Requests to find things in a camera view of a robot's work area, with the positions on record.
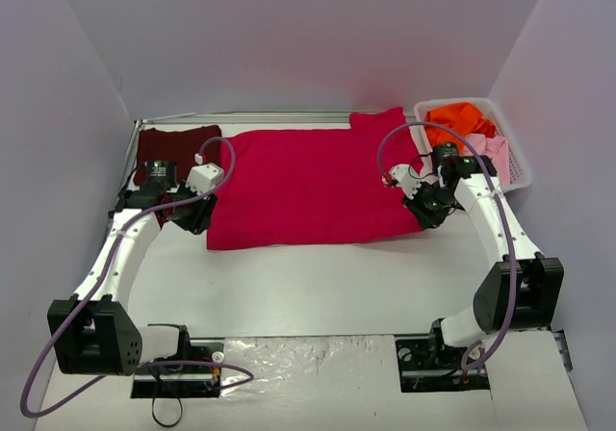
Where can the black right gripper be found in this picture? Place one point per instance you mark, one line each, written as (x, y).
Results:
(424, 211)

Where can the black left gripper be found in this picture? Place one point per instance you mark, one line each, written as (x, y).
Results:
(196, 215)

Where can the crimson red t-shirt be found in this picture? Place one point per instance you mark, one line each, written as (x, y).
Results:
(319, 186)

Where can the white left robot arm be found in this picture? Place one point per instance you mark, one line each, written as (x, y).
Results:
(92, 331)

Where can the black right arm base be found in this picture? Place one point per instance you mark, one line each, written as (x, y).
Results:
(427, 365)

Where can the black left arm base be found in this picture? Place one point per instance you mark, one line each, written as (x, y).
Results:
(185, 379)

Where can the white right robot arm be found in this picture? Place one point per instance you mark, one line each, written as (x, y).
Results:
(521, 289)

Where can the dark maroon folded t-shirt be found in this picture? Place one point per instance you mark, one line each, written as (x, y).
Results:
(177, 147)

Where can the light pink t-shirt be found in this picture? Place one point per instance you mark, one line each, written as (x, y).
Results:
(497, 149)

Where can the orange t-shirt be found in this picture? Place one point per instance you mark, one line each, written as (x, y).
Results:
(464, 118)

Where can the white plastic laundry basket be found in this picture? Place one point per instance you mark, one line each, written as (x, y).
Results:
(520, 172)

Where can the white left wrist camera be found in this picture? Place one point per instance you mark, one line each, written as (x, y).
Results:
(203, 176)

